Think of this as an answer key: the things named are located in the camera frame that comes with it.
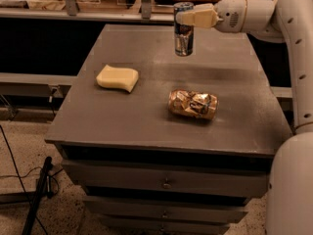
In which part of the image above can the bottom grey drawer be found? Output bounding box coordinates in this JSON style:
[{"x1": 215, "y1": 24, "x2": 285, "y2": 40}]
[{"x1": 99, "y1": 215, "x2": 229, "y2": 235}]

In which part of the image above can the grey drawer cabinet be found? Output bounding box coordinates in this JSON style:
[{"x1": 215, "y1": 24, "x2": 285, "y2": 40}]
[{"x1": 44, "y1": 23, "x2": 293, "y2": 235}]

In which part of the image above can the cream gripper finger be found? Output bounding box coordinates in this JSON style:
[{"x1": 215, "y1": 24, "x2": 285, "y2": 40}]
[{"x1": 175, "y1": 4, "x2": 219, "y2": 28}]

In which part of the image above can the yellow sponge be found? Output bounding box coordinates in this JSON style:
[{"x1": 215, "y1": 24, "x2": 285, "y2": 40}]
[{"x1": 96, "y1": 65, "x2": 139, "y2": 93}]

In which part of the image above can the black tripod leg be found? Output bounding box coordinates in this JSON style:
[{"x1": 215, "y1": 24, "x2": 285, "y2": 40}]
[{"x1": 22, "y1": 157, "x2": 52, "y2": 235}]

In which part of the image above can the crushed golden soda can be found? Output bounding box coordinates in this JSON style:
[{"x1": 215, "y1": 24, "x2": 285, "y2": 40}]
[{"x1": 168, "y1": 90, "x2": 218, "y2": 120}]

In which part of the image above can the grey drawer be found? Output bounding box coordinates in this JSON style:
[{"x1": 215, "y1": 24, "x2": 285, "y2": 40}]
[
  {"x1": 99, "y1": 215, "x2": 229, "y2": 235},
  {"x1": 62, "y1": 160, "x2": 268, "y2": 198},
  {"x1": 83, "y1": 196, "x2": 246, "y2": 223}
]

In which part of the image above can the grey low bench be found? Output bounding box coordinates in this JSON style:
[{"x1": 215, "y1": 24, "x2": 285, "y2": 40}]
[{"x1": 0, "y1": 72, "x2": 75, "y2": 98}]

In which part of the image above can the middle grey drawer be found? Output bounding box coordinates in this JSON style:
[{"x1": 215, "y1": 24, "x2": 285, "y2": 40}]
[{"x1": 83, "y1": 196, "x2": 246, "y2": 223}]

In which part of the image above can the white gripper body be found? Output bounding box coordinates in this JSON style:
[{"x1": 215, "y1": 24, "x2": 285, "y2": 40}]
[{"x1": 214, "y1": 0, "x2": 246, "y2": 33}]

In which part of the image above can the top grey drawer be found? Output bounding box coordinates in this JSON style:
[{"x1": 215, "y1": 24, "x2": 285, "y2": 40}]
[{"x1": 62, "y1": 160, "x2": 268, "y2": 198}]

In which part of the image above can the blue silver redbull can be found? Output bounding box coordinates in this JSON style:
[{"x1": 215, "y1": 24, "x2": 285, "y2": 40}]
[{"x1": 174, "y1": 2, "x2": 194, "y2": 57}]

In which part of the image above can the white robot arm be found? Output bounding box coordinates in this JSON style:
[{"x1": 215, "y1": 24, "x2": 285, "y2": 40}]
[{"x1": 174, "y1": 0, "x2": 313, "y2": 235}]

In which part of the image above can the black floor cable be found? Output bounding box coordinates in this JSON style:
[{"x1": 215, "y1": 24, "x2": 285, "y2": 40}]
[{"x1": 0, "y1": 124, "x2": 50, "y2": 235}]

